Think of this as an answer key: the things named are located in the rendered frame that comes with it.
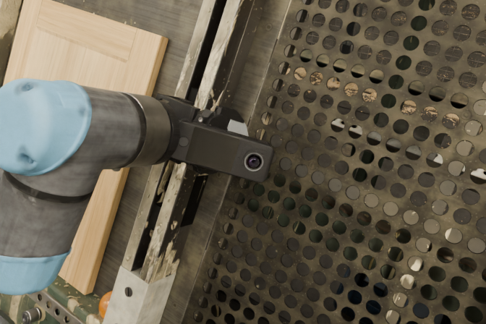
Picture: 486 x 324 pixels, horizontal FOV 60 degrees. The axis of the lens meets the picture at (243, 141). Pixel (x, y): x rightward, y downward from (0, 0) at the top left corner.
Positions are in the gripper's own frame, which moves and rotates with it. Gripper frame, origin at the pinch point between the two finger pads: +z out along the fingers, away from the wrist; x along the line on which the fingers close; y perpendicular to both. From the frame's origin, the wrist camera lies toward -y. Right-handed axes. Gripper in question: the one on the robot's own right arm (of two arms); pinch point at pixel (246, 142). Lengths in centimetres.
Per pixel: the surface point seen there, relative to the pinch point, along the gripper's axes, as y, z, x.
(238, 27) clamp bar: 5.4, -3.3, -15.1
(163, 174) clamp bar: 9.2, -4.3, 8.8
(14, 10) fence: 62, 1, -6
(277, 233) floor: 31, 130, 56
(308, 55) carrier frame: 38, 109, -25
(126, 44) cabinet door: 28.0, 0.3, -7.6
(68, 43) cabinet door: 42.7, 0.6, -4.1
